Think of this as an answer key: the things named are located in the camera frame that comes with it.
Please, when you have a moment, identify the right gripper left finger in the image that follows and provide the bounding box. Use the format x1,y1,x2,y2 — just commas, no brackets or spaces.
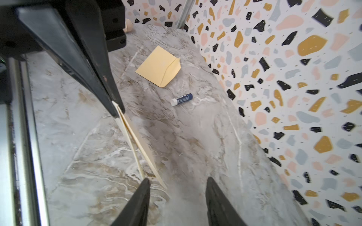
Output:
111,178,150,226

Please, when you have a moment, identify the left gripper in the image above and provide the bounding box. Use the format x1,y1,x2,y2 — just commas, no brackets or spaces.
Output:
1,1,126,118

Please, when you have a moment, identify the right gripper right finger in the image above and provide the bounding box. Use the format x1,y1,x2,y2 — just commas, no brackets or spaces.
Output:
206,177,247,226

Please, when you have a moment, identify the cream paper letter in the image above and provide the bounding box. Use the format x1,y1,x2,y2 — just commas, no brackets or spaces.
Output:
112,101,167,189

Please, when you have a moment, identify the wooden roller pin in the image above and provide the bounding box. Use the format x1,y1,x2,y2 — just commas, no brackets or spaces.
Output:
123,18,133,33

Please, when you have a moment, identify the blue white glue stick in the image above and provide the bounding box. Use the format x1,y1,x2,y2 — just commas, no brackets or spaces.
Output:
171,93,193,106

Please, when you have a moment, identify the left aluminium corner post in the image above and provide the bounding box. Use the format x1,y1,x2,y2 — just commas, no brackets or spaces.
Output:
176,0,195,29

